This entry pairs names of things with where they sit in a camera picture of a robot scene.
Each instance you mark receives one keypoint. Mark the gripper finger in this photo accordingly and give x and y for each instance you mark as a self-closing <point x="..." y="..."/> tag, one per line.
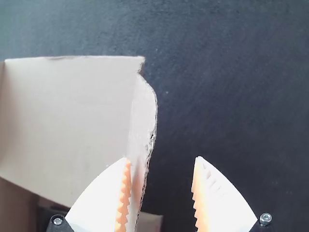
<point x="96" y="205"/>
<point x="217" y="205"/>

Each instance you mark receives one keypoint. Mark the cardboard box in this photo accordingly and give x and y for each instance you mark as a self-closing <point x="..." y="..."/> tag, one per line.
<point x="67" y="116"/>

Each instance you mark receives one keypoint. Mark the black mat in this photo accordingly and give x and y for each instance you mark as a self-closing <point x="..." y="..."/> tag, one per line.
<point x="229" y="84"/>

